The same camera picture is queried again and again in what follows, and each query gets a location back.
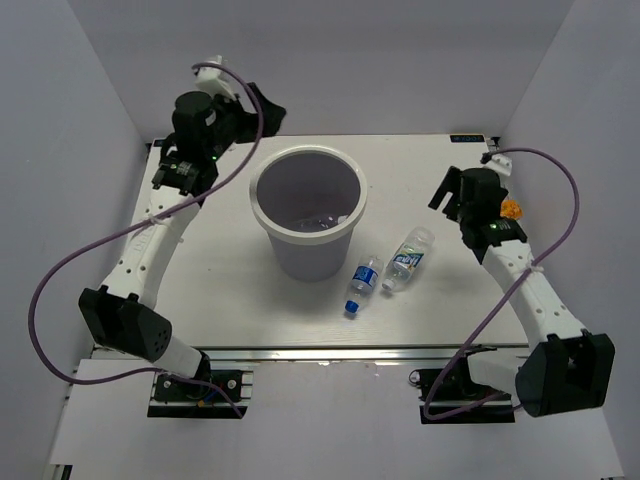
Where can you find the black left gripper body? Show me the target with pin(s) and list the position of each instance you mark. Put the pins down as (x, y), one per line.
(228, 118)

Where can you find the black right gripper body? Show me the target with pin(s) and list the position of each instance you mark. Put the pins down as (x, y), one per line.
(462, 217)

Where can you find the green label water bottle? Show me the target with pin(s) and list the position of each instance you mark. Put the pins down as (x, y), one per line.
(405, 261)

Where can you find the clear unlabelled plastic bottle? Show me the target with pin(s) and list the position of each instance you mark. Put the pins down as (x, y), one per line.
(318, 223)

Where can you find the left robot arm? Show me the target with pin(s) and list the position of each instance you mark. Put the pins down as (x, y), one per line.
(121, 314)

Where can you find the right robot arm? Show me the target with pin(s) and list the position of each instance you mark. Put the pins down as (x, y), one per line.
(568, 368)

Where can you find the white plastic bin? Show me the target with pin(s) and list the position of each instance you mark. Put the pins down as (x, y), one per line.
(300, 182)

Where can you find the orange juice bottle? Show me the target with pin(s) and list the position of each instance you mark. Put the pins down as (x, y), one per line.
(511, 209)

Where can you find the black XDOF sticker right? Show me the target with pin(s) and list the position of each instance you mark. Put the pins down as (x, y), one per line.
(467, 138)

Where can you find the blue label water bottle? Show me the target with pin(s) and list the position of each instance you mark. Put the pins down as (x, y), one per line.
(362, 284)

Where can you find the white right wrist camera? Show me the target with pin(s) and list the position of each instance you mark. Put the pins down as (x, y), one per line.
(499, 163)

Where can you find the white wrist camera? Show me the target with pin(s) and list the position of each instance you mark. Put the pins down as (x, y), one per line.
(213, 82)
(499, 163)

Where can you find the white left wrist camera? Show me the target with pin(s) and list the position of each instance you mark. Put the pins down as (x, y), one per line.
(213, 82)

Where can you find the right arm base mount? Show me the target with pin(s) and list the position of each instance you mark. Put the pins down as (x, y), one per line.
(457, 391)

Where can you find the front aluminium rail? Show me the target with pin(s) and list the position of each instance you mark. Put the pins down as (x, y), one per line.
(325, 354)

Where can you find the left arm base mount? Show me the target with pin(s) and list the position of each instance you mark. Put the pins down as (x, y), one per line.
(172, 399)

